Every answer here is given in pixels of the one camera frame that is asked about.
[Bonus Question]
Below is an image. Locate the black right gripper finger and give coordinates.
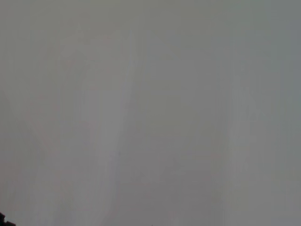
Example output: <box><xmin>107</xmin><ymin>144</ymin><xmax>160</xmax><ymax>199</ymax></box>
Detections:
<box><xmin>0</xmin><ymin>211</ymin><xmax>16</xmax><ymax>226</ymax></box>

